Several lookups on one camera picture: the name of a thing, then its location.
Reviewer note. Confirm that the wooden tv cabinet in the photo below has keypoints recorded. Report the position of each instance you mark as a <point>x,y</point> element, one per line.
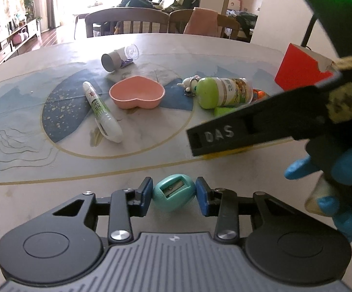
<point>8,44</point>

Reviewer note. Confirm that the small purple item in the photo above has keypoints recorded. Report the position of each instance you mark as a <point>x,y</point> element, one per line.
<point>127,62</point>

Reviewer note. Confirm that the dark wooden dining chair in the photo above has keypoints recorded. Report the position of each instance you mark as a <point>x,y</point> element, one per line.
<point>127,15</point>
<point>224,24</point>

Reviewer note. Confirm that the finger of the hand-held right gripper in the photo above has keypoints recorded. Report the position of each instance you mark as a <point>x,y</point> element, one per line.
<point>242,127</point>

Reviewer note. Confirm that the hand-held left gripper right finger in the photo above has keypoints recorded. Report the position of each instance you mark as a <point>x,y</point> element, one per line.
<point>203,197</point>

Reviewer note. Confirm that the pink cloth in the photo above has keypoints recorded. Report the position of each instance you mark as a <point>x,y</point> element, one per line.
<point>201,21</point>

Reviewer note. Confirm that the person's right hand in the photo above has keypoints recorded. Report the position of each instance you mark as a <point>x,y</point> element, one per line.
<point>350,173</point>

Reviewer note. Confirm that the bottle with green cap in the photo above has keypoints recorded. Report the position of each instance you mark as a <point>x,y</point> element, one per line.
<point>221,92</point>

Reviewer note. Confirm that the red cardboard box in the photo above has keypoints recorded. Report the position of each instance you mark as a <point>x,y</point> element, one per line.
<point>300,70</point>

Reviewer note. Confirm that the grey cup with clear lid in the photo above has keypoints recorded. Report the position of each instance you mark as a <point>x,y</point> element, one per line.
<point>115,59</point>

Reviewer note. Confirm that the pink heart-shaped bowl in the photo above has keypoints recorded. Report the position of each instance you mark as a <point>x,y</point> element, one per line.
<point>136,92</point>

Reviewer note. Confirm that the pink white cabinet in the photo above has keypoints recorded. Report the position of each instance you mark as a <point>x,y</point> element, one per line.
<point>235,3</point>

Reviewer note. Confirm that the printed table mat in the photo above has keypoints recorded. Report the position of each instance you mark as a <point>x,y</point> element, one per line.
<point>72,112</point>

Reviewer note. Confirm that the white tube with green label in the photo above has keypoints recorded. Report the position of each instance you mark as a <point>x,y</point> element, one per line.
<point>101,109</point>

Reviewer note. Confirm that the teal pencil sharpener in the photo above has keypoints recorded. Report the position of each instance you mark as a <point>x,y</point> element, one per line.
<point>172,192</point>

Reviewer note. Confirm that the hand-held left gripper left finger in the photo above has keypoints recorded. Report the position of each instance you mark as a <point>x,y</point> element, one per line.
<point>145,196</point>

